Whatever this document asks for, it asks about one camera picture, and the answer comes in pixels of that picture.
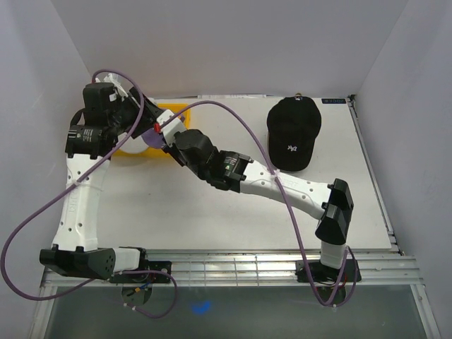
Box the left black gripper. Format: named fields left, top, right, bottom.
left=108, top=85, right=166, bottom=139

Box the purple baseball cap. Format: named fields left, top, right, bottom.
left=141, top=129, right=166, bottom=150

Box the black baseball cap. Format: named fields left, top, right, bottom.
left=266, top=95, right=322, bottom=172

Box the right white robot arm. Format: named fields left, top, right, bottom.
left=154, top=109, right=354, bottom=282

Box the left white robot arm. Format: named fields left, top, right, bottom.
left=40, top=82, right=161, bottom=283

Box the yellow plastic bin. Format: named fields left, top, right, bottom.
left=116, top=102, right=192, bottom=158

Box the white baseball cap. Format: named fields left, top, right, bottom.
left=119, top=136, right=149, bottom=155

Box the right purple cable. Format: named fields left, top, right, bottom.
left=157, top=100, right=358, bottom=307

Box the aluminium rail frame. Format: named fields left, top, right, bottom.
left=40, top=249, right=424, bottom=287

